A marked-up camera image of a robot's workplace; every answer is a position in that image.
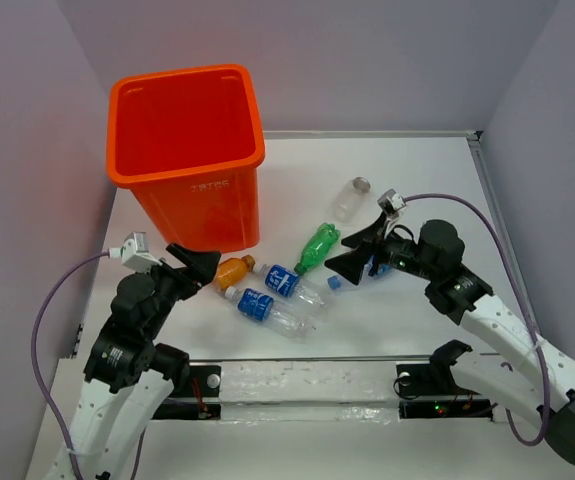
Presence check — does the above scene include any blue label bottle white cap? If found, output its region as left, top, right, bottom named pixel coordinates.
left=253, top=264, right=327, bottom=308

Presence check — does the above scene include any green plastic bottle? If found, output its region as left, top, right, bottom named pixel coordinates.
left=294, top=223, right=341, bottom=276

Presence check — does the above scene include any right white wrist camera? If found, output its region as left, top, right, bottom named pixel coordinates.
left=377, top=189, right=407, bottom=222

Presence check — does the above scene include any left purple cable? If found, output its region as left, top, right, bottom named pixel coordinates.
left=33, top=249, right=146, bottom=480

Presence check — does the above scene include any orange juice bottle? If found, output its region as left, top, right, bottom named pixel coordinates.
left=214, top=255, right=256, bottom=292

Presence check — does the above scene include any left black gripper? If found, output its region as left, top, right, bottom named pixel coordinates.
left=142, top=240, right=222, bottom=335

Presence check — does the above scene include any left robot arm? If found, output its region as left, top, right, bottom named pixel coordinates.
left=37, top=233, right=221, bottom=479

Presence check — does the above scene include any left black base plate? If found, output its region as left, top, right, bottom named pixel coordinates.
left=153, top=363, right=222, bottom=421

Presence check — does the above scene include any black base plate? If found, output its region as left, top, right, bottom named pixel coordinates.
left=392, top=363, right=494, bottom=420
left=153, top=363, right=222, bottom=421

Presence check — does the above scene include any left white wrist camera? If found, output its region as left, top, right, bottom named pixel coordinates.
left=108, top=231, right=161, bottom=273

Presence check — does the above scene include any blue cap clear bottle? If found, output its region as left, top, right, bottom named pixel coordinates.
left=327, top=260, right=393, bottom=292

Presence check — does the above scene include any clear jar with metal lid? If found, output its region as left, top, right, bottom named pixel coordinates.
left=332, top=177, right=371, bottom=222

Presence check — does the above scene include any orange plastic bin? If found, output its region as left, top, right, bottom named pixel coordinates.
left=106, top=64, right=266, bottom=253

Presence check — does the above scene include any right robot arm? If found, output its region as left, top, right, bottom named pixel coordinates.
left=325, top=216, right=575, bottom=466

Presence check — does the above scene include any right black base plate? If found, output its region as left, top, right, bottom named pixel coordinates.
left=392, top=363, right=494, bottom=420

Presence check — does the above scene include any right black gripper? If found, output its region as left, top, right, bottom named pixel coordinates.
left=323, top=211, right=437, bottom=285

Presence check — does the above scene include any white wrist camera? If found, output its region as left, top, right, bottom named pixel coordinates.
left=108, top=231, right=161, bottom=273
left=377, top=189, right=407, bottom=222

